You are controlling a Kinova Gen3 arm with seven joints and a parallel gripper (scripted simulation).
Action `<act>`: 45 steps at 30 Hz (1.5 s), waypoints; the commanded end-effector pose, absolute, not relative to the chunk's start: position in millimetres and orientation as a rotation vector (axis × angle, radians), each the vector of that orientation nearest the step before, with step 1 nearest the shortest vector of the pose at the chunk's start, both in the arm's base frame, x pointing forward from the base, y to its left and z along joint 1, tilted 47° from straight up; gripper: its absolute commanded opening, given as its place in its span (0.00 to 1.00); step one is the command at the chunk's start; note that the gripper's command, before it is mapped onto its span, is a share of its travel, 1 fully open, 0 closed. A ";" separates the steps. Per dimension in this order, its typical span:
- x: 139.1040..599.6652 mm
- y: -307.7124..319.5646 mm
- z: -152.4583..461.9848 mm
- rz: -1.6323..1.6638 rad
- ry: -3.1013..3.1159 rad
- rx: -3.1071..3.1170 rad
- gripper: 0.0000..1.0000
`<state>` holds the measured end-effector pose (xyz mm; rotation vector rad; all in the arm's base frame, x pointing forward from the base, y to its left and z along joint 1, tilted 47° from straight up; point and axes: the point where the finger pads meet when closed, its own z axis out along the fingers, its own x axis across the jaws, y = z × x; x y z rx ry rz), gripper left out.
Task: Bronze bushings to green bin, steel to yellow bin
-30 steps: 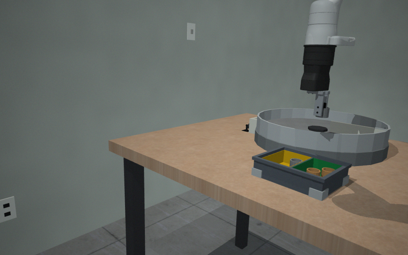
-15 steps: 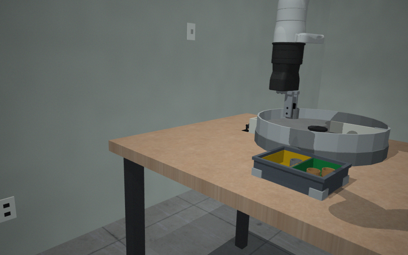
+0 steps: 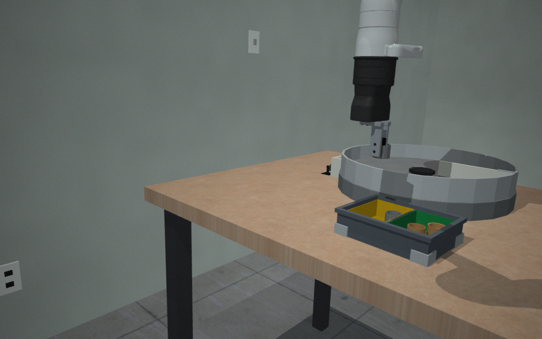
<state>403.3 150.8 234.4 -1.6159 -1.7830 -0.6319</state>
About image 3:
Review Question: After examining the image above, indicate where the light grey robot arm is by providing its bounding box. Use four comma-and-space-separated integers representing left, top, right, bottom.
359, 0, 403, 29

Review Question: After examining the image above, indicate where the bronze bushing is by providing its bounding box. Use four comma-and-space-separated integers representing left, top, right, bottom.
426, 223, 445, 235
407, 223, 426, 234

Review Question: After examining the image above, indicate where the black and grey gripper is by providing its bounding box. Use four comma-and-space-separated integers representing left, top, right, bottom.
350, 27, 423, 157

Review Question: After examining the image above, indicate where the dark grey divided bin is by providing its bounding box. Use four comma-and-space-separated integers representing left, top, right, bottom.
334, 194, 467, 267

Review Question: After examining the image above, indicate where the grey round turntable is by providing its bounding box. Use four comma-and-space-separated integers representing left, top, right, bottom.
321, 144, 519, 221

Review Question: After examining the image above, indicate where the grey metal sleeve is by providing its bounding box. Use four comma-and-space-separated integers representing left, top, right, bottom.
373, 144, 391, 159
385, 210, 402, 221

